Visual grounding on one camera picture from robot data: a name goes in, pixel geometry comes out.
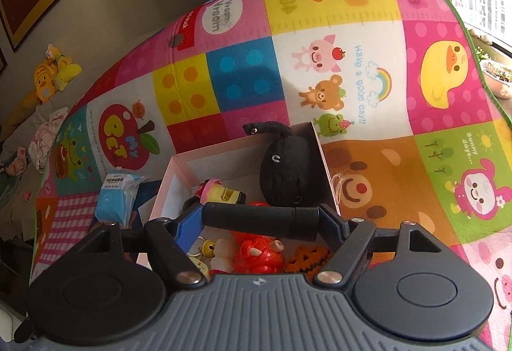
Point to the red plastic animal figure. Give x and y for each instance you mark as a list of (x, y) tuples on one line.
[(256, 255)]

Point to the small potted plant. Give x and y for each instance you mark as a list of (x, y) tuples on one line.
[(496, 83)]

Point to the yellow toy brown flower top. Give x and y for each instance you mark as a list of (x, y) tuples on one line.
[(230, 195)]

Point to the yellow cheese wedge toy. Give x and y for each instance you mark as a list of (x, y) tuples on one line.
[(198, 265)]

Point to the pink patterned cloth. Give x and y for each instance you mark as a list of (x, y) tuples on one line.
[(16, 163)]

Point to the orange pumpkin shell toy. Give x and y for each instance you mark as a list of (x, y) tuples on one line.
[(308, 259)]

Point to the black cylindrical tube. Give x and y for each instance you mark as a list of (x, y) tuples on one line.
[(260, 221)]

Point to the pink and white cloth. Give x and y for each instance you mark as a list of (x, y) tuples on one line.
[(46, 139)]

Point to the blue tissue pack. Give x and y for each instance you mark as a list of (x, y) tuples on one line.
[(116, 199)]

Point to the black plush cat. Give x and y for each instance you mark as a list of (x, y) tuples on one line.
[(284, 167)]

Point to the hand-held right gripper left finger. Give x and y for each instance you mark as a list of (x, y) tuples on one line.
[(190, 223)]

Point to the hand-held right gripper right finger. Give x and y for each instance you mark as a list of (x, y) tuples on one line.
[(330, 221)]

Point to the small red object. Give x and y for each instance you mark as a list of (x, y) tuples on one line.
[(28, 196)]

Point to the colourful cartoon play mat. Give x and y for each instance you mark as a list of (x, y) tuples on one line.
[(440, 67)]

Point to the pink cardboard box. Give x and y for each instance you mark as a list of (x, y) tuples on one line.
[(224, 167)]

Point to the yellow tiger plush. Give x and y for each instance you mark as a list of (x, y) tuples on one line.
[(44, 81)]

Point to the yellow duck plush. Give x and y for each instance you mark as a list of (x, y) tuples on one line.
[(68, 73)]

